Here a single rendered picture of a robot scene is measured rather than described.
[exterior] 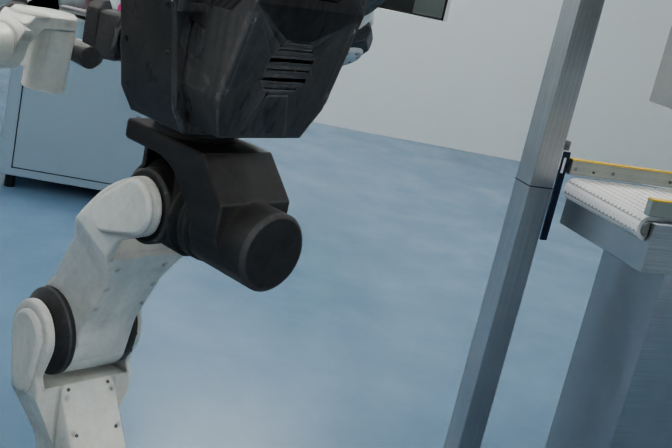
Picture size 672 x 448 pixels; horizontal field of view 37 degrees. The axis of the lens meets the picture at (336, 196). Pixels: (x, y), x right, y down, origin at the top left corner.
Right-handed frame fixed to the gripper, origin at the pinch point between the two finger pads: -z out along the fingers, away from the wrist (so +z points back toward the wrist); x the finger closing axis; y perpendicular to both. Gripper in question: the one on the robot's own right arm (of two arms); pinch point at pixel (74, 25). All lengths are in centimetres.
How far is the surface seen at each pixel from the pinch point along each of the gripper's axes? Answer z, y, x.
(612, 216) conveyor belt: 104, 30, 16
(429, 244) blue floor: 57, 289, 104
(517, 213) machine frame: 86, 44, 23
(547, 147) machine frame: 89, 43, 8
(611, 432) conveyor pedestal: 116, 34, 62
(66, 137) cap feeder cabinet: -95, 211, 77
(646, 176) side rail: 111, 56, 11
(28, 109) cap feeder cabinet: -111, 206, 69
